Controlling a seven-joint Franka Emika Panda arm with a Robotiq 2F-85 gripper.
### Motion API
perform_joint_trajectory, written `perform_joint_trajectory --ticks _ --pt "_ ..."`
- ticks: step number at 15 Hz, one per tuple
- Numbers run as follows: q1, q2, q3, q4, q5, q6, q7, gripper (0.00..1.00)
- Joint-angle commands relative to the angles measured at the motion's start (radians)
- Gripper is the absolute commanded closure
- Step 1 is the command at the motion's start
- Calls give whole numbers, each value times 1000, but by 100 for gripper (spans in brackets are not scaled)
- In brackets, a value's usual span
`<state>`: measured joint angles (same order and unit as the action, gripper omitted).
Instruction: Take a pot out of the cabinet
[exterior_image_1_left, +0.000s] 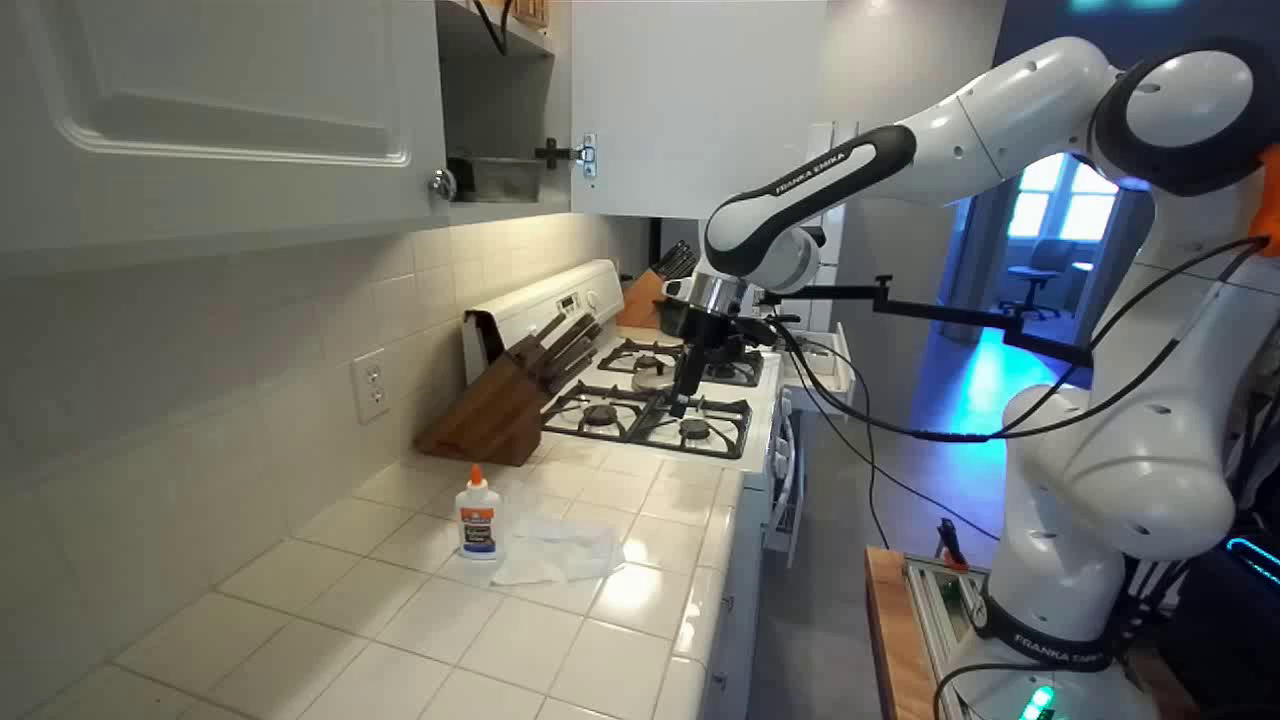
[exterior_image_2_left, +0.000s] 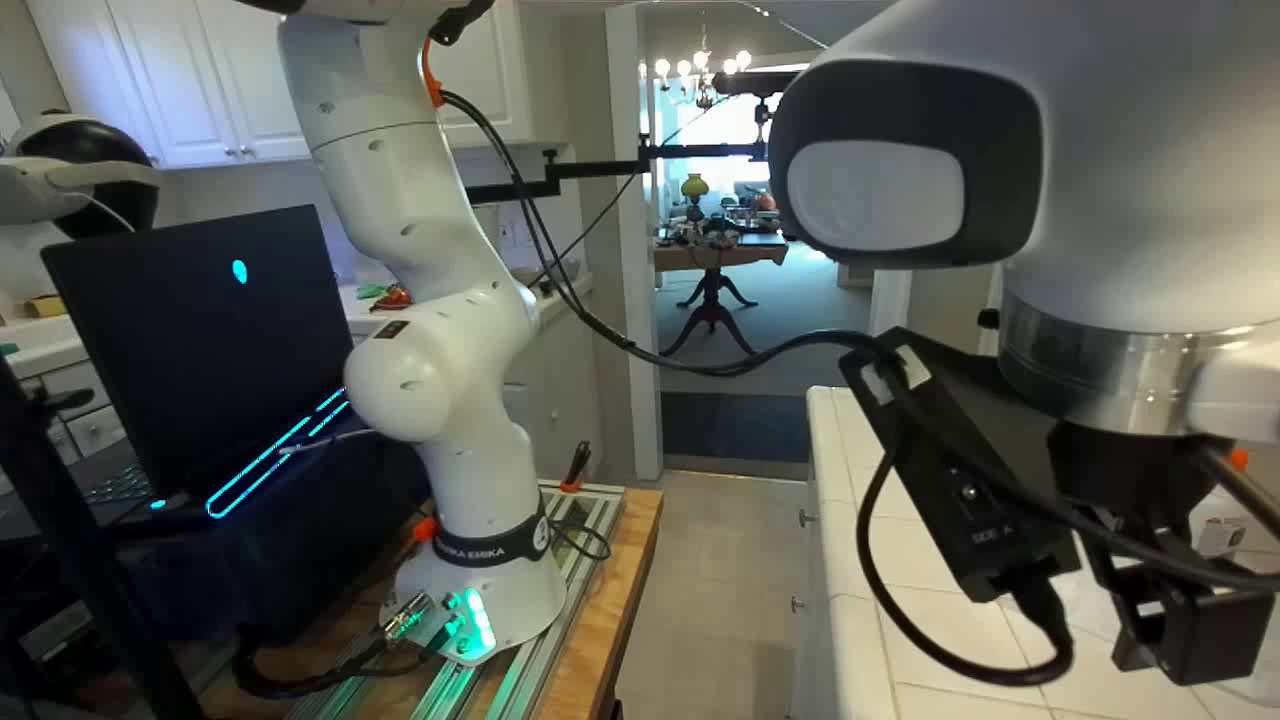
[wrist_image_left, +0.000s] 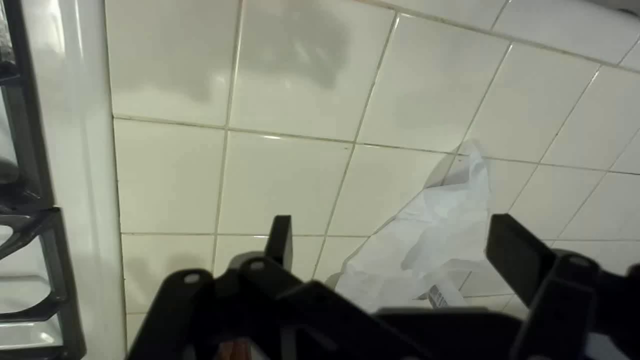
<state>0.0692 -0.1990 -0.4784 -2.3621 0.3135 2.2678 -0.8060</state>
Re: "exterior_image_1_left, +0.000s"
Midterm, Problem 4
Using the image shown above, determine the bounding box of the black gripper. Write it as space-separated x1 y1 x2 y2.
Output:
651 290 741 401

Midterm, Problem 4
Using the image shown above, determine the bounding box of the white open cabinet door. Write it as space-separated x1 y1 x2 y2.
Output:
569 0 834 224

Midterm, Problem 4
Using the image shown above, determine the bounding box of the white closed cabinet door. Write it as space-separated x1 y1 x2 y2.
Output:
0 0 451 266

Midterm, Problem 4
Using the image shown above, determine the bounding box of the black burner grate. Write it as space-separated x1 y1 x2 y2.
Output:
541 380 757 464
591 332 774 395

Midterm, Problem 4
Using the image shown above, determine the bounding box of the brown wooden utensil holder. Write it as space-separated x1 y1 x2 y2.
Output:
616 262 673 334

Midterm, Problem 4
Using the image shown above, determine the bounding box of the white gas stove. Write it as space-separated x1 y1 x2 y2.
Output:
455 255 812 720

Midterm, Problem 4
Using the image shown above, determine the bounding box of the wooden knife block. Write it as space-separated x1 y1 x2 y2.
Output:
414 348 554 470

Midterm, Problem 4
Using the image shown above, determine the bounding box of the white glue bottle orange cap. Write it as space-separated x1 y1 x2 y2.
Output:
451 459 507 564

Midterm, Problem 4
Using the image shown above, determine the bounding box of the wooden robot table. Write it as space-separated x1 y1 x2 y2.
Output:
860 543 1206 720

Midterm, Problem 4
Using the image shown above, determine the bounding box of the dark office chair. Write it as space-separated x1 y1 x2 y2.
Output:
1003 235 1090 323

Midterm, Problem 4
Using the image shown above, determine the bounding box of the bright window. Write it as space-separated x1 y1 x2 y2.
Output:
1003 149 1125 249

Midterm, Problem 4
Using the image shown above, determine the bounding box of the black laptop blue light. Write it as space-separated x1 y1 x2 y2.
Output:
1167 355 1280 720

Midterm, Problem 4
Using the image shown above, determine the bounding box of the black knife handle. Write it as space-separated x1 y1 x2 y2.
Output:
538 340 604 401

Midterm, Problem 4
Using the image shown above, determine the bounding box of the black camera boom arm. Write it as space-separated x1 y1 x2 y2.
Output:
765 270 1102 380

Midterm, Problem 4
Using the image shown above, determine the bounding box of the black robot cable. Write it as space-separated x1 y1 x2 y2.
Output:
765 230 1272 450

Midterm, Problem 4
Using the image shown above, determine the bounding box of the white wall outlet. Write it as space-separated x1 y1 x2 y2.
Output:
349 345 398 429

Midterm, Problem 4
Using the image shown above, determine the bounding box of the white wall cabinet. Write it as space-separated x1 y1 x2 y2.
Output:
431 0 579 227

